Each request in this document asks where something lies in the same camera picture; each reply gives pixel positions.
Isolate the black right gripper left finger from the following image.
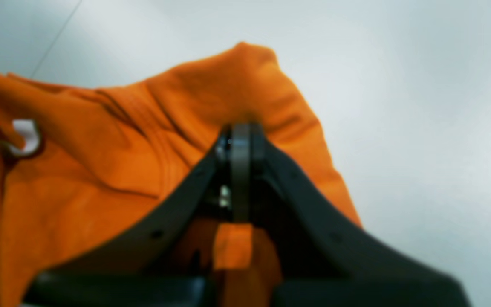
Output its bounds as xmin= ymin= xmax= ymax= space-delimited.
xmin=22 ymin=123 xmax=253 ymax=307

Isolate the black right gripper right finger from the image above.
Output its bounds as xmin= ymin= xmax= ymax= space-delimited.
xmin=250 ymin=124 xmax=470 ymax=307

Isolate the orange t-shirt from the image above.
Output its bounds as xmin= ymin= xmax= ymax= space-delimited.
xmin=0 ymin=43 xmax=361 ymax=307

